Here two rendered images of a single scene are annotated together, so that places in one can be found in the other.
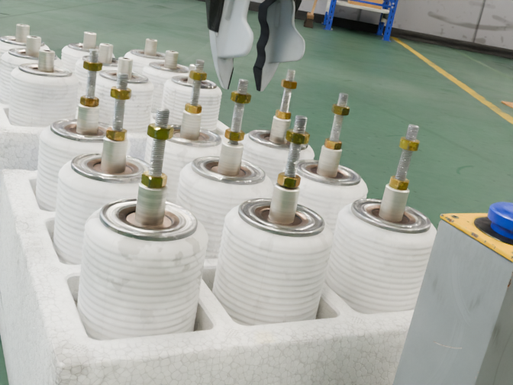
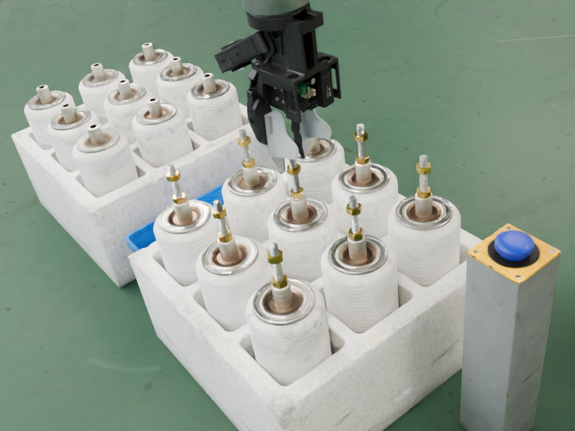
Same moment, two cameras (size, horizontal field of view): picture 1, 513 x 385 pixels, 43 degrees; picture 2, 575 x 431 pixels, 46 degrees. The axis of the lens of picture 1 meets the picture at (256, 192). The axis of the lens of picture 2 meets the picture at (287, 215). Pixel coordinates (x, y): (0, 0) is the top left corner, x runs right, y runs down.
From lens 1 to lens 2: 0.39 m
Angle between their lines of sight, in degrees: 18
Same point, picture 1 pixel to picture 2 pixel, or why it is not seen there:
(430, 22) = not seen: outside the picture
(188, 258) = (320, 319)
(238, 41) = (287, 150)
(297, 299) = (387, 302)
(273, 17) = not seen: hidden behind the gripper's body
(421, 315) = (470, 304)
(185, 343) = (335, 364)
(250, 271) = (352, 300)
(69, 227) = (221, 306)
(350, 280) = (411, 265)
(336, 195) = (379, 199)
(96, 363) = (297, 403)
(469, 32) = not seen: outside the picture
